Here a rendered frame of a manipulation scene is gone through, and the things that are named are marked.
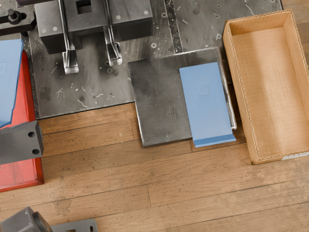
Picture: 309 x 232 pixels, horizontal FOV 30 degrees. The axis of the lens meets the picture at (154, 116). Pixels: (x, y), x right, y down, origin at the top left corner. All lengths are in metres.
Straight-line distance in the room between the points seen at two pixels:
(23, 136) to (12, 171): 0.26
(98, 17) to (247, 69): 0.29
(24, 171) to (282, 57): 0.51
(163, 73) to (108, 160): 0.19
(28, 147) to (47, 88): 0.30
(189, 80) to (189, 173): 0.17
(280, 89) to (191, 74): 0.16
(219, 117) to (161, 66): 0.14
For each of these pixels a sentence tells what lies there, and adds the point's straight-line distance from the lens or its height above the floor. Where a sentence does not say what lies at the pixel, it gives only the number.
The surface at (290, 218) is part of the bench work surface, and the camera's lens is 1.04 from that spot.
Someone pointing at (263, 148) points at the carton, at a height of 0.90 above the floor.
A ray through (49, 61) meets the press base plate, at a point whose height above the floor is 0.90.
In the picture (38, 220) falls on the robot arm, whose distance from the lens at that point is 0.90.
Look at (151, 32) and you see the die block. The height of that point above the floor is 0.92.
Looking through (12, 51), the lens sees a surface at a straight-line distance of 0.97.
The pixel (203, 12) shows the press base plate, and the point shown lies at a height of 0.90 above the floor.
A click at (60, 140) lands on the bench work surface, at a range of 1.05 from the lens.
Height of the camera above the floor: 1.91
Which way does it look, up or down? 75 degrees down
